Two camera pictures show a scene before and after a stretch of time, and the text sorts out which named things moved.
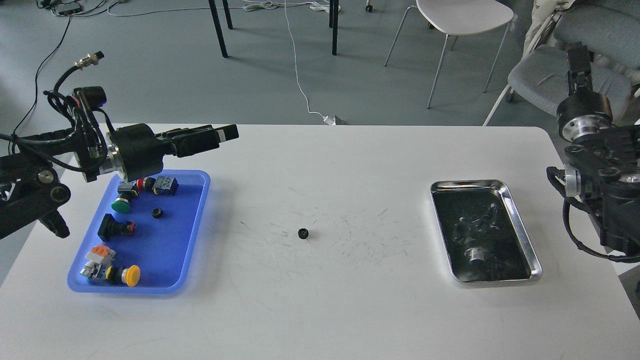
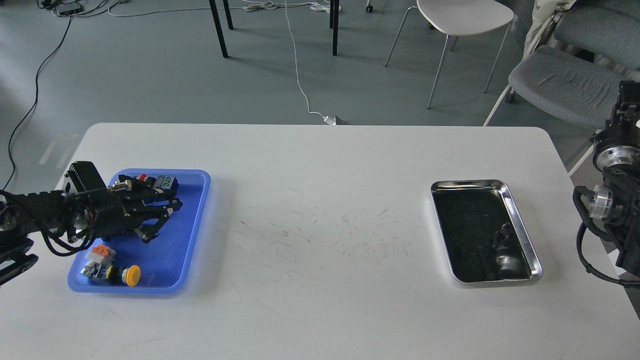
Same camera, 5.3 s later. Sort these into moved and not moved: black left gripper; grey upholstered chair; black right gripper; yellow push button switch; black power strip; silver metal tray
Moved: black right gripper; black left gripper
Not moved: yellow push button switch; black power strip; grey upholstered chair; silver metal tray
